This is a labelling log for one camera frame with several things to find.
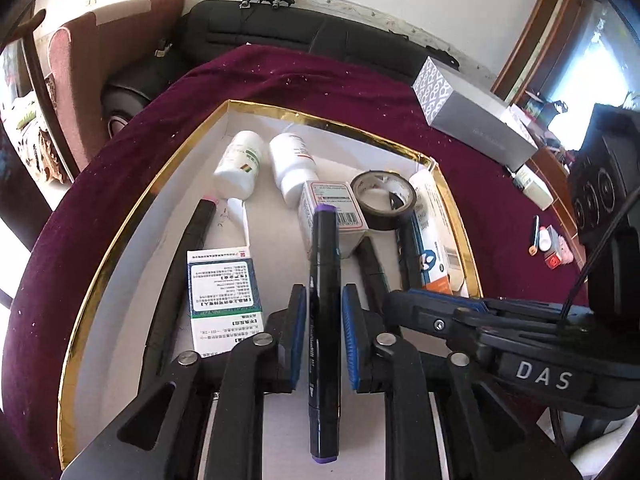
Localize patterned bedding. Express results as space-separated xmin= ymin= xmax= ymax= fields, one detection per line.
xmin=0 ymin=95 xmax=66 ymax=186

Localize black sofa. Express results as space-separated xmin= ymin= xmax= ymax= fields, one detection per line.
xmin=100 ymin=0 xmax=461 ymax=126

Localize white pill bottle green label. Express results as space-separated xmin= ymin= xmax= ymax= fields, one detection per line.
xmin=213 ymin=130 xmax=266 ymax=200

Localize small white carton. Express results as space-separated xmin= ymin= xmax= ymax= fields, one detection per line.
xmin=514 ymin=164 xmax=555 ymax=211

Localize maroon armchair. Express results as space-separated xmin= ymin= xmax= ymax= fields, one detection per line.
xmin=47 ymin=0 xmax=186 ymax=173

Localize white barcode medicine box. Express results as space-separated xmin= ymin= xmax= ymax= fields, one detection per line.
xmin=298 ymin=180 xmax=370 ymax=261

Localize white orange blue medicine box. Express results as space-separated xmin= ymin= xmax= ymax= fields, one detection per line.
xmin=409 ymin=169 xmax=466 ymax=295

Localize small white red box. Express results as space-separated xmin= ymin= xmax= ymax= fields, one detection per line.
xmin=542 ymin=225 xmax=563 ymax=271

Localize white pill bottle red label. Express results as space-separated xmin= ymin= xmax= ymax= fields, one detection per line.
xmin=269 ymin=132 xmax=321 ymax=208

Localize white green label medicine box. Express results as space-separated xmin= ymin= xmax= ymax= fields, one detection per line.
xmin=186 ymin=246 xmax=271 ymax=358

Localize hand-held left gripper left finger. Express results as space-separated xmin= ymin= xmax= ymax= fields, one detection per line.
xmin=60 ymin=284 xmax=307 ymax=480

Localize white gold-rimmed box tray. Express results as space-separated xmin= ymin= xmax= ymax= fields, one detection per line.
xmin=57 ymin=100 xmax=483 ymax=480

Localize grey patterned box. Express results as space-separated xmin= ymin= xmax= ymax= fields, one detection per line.
xmin=412 ymin=56 xmax=538 ymax=172

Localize black marker purple caps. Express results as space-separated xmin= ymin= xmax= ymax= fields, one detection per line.
xmin=306 ymin=203 xmax=343 ymax=463

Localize white slim tube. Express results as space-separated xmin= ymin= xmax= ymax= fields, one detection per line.
xmin=227 ymin=197 xmax=251 ymax=250

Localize dark wooden stand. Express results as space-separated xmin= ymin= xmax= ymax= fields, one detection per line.
xmin=10 ymin=7 xmax=81 ymax=211

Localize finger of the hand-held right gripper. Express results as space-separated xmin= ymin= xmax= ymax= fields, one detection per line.
xmin=407 ymin=287 xmax=592 ymax=328
xmin=384 ymin=291 xmax=483 ymax=338

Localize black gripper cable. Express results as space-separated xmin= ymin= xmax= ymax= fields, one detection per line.
xmin=559 ymin=200 xmax=640 ymax=321

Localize maroon tablecloth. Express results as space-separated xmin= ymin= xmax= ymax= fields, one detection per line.
xmin=0 ymin=44 xmax=596 ymax=480

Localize black marker pink cap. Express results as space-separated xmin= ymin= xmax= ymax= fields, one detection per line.
xmin=137 ymin=197 xmax=218 ymax=391

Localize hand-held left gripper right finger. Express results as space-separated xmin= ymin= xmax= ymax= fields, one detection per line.
xmin=341 ymin=284 xmax=583 ymax=480

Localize black tape roll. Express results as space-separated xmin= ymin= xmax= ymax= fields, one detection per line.
xmin=350 ymin=170 xmax=417 ymax=232

